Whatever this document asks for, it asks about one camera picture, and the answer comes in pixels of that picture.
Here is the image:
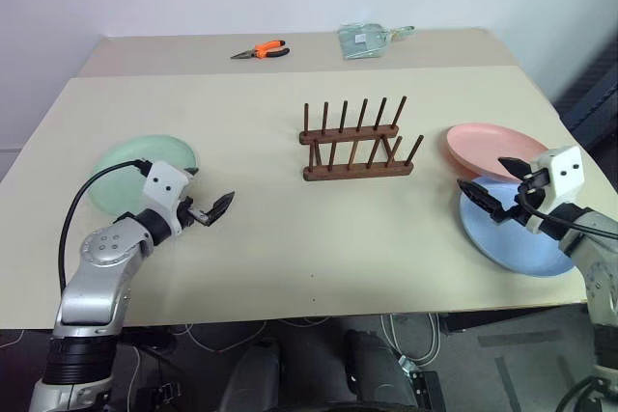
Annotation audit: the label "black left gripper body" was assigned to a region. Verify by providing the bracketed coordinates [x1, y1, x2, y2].
[175, 195, 211, 233]

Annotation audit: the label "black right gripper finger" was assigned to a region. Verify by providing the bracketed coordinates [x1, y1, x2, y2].
[456, 179, 514, 226]
[497, 156, 533, 181]

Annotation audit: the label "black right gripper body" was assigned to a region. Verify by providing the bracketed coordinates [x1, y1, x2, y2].
[501, 179, 538, 229]

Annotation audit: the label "wooden dish rack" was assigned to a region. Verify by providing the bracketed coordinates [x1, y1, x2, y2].
[297, 96, 426, 183]

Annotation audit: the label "blue plate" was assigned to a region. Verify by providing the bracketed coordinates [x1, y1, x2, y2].
[458, 176, 578, 279]

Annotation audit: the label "red plate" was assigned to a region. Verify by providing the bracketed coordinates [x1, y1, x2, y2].
[444, 124, 549, 180]

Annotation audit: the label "green plate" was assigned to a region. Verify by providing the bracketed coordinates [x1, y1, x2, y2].
[88, 134, 201, 216]

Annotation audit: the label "black ribbed tube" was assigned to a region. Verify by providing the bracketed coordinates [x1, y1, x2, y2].
[554, 30, 618, 153]

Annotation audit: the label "dark rounded robot shape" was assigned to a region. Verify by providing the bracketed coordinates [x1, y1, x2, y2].
[223, 338, 284, 412]
[341, 328, 422, 409]

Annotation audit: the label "clear plastic bag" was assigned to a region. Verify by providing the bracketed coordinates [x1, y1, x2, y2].
[336, 22, 390, 62]

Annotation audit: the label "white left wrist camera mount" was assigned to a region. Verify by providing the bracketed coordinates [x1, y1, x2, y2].
[143, 160, 191, 221]

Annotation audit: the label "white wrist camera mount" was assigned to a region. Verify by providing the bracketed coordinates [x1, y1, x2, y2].
[143, 160, 191, 221]
[524, 145, 583, 235]

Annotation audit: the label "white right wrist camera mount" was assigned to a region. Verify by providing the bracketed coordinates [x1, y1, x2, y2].
[524, 145, 583, 235]

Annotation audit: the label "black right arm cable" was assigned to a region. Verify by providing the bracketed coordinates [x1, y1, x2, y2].
[513, 168, 618, 240]

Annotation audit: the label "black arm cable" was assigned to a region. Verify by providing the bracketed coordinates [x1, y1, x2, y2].
[57, 159, 152, 293]
[513, 168, 618, 240]

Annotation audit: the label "black table frame bar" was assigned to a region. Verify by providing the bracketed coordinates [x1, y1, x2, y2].
[437, 308, 589, 337]

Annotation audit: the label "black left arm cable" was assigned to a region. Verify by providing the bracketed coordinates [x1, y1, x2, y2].
[57, 159, 152, 293]

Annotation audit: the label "thin red white wire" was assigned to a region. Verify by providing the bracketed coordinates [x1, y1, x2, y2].
[176, 318, 267, 356]

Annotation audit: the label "orange handled pliers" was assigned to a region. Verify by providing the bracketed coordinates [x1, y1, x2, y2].
[230, 39, 292, 62]

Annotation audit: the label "white cable bundle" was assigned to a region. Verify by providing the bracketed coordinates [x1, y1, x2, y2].
[379, 312, 441, 366]

